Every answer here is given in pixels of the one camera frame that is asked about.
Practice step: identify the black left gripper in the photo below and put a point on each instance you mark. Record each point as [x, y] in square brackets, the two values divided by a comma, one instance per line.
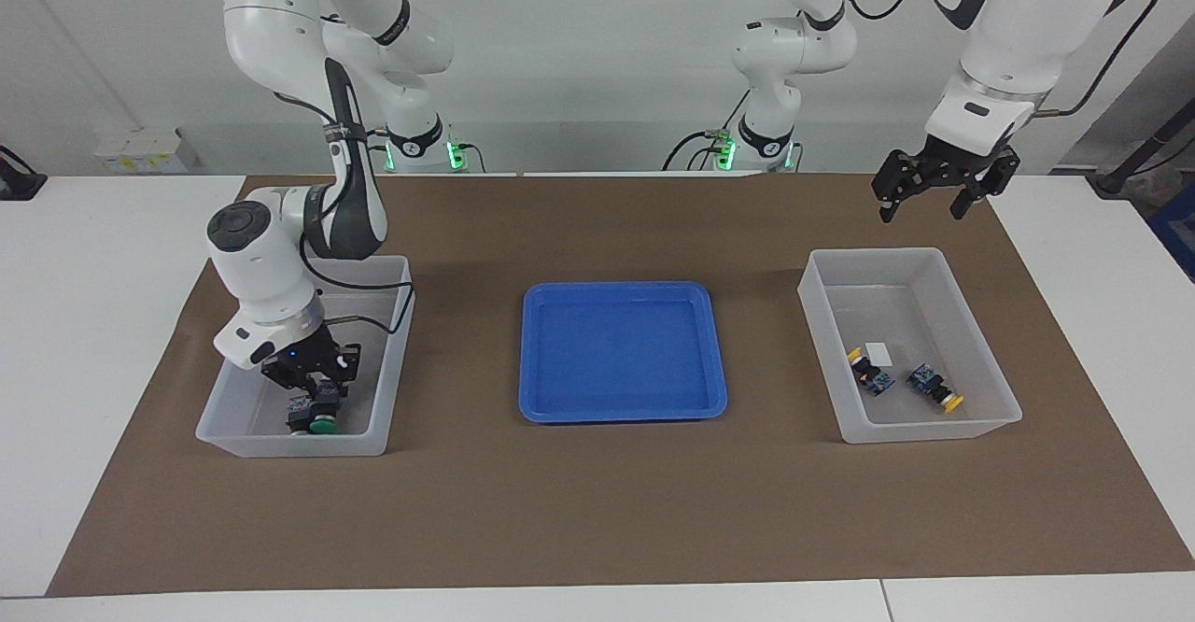
[962, 166]

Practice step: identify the blue crate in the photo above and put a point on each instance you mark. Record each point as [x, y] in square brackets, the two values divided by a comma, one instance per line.
[1178, 230]

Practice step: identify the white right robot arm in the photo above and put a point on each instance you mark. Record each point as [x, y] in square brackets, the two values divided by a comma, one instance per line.
[261, 267]

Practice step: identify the yellow push button switch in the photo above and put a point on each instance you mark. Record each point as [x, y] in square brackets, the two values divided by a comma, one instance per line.
[934, 387]
[873, 377]

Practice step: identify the translucent white plastic box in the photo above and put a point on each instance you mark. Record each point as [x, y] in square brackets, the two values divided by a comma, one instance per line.
[971, 351]
[373, 417]

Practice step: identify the brown table mat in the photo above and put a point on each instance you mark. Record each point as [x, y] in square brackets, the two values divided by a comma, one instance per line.
[597, 510]

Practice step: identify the black tripod pole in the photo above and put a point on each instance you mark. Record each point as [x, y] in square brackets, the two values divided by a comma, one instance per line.
[1144, 150]

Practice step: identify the white socket box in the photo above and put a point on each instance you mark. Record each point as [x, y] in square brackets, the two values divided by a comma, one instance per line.
[140, 150]

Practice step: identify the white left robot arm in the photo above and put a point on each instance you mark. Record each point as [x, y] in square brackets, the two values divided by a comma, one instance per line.
[1018, 24]

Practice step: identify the black clamp stand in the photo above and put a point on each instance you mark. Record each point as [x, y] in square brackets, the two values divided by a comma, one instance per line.
[17, 181]

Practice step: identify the blue plastic tray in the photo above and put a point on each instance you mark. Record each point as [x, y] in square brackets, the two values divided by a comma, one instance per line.
[616, 351]

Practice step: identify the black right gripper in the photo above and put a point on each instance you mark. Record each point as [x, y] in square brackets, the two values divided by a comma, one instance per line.
[303, 356]

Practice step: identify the green push button switch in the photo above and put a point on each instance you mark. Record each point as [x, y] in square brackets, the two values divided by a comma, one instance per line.
[299, 410]
[327, 426]

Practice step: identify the small white paper label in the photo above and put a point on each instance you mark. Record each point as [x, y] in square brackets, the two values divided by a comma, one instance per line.
[878, 353]

